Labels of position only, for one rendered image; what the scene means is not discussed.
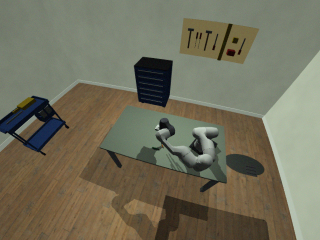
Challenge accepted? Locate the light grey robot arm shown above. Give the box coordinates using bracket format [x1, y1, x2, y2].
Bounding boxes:
[155, 118, 219, 172]

